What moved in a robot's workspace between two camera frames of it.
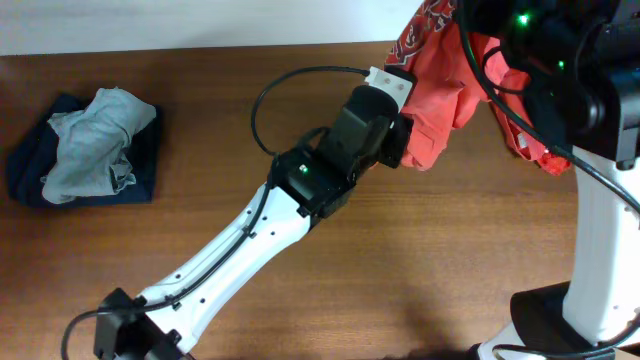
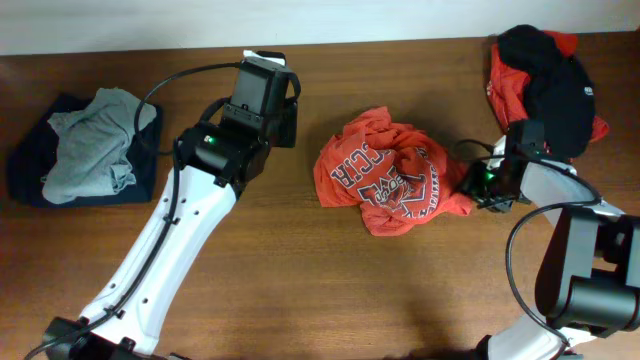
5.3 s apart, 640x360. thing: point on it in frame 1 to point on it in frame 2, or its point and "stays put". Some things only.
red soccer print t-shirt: x=432 y=41 to x=397 y=175
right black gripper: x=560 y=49 to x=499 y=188
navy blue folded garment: x=35 y=151 stays put
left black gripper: x=403 y=130 to x=288 y=134
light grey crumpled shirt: x=91 y=145 stays put
